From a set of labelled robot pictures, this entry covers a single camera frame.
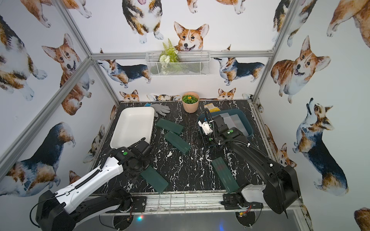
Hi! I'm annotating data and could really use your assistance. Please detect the teal storage box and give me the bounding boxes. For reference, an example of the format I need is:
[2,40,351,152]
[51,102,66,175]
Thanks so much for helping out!
[198,109,253,143]

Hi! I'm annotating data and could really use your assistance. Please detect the green pencil case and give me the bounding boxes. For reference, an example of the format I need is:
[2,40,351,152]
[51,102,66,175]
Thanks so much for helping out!
[156,118,184,134]
[212,157,239,193]
[164,131,191,154]
[140,166,169,193]

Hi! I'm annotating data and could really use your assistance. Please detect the white storage tray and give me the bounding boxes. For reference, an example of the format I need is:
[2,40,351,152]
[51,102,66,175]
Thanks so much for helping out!
[110,106,155,149]

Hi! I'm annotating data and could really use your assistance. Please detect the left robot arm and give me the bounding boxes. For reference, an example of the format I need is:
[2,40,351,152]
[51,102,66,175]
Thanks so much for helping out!
[29,138,152,231]

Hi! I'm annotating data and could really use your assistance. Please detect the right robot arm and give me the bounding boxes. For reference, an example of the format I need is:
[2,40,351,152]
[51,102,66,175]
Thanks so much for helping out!
[198,114,301,214]

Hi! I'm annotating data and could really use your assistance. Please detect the yellow knit glove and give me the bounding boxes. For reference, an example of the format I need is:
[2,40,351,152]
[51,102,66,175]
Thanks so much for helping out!
[204,103,221,113]

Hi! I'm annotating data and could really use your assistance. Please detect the beige ribbed flower pot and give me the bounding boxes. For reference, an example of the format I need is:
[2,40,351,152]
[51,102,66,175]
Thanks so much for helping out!
[182,92,199,113]

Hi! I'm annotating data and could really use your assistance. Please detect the grey rubber glove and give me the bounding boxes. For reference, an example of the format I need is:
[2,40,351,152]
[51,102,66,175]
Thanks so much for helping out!
[145,103,171,117]

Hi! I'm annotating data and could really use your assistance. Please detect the green fern plant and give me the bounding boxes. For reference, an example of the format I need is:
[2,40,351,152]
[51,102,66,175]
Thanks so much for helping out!
[159,39,180,75]

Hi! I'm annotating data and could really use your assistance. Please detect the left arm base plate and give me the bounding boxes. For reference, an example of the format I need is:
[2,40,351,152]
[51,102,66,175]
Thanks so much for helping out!
[107,196,147,214]

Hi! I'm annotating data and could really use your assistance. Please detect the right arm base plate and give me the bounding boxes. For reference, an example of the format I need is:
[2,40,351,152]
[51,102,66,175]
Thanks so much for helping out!
[220,193,264,210]

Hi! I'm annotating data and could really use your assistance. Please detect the aluminium front rail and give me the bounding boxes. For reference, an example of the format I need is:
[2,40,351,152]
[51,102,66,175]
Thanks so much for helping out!
[62,190,303,217]

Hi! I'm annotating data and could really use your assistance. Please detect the white wire wall basket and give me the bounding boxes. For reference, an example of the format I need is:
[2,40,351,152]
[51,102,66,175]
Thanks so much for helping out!
[145,51,211,77]

